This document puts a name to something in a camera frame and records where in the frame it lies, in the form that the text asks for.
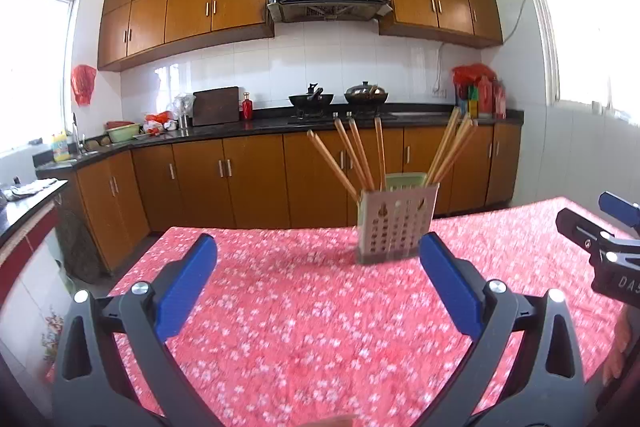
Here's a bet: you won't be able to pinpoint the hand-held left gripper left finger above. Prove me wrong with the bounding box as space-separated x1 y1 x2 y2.
50 233 221 427

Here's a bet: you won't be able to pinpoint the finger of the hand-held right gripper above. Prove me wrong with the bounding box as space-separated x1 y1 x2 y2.
556 208 640 303
598 191 640 238

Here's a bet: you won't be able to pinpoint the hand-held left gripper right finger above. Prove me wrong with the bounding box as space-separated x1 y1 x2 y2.
415 231 601 427

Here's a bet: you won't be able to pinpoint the perforated metal chopstick holder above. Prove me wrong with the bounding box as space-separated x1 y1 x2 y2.
356 173 441 266

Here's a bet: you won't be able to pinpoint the person's right hand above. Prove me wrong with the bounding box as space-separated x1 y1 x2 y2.
601 307 640 389

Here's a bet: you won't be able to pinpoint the red floral tablecloth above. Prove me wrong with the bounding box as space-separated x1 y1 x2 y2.
45 197 640 427

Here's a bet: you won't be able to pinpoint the brown lower kitchen cabinets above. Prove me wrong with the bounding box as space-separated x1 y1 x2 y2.
55 122 523 282

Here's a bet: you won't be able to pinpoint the green basin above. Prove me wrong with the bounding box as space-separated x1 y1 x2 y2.
105 121 142 143

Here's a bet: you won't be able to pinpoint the red and white plastic bag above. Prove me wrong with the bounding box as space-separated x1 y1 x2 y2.
143 112 180 136

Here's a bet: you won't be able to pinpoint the large bright window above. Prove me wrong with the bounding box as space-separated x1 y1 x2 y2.
521 0 640 130

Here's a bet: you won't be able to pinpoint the clear plastic bag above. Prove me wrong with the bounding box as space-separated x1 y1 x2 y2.
172 93 196 129

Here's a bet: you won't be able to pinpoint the black kitchen countertop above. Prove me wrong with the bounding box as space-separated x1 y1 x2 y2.
32 104 525 170

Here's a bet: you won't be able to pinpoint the dark wooden cutting board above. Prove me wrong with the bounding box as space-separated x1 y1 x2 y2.
192 86 241 127

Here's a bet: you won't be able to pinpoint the white cloth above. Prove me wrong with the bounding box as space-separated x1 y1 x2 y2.
9 178 62 201

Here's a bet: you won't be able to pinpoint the metal faucet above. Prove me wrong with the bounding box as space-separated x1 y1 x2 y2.
71 112 86 156

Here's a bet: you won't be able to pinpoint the yellow dish soap bottle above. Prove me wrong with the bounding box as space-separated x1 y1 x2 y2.
52 132 71 163

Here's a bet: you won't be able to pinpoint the red bags with bottles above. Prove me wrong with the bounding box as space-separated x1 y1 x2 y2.
452 63 507 120

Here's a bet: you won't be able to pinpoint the gas stove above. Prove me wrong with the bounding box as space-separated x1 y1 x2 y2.
287 106 398 126

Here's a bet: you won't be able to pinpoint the wok with lid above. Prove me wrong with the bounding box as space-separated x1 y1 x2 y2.
344 81 390 106

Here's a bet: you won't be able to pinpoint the red hanging plastic bag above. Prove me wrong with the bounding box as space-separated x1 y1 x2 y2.
71 64 98 108

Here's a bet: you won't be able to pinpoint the small kitchen window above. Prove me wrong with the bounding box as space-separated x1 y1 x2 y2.
0 0 82 160

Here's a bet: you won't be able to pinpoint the white wall cable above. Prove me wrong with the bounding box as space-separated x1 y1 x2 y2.
433 41 447 90

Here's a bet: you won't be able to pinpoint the black wok with handle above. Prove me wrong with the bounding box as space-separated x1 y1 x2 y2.
288 83 335 109

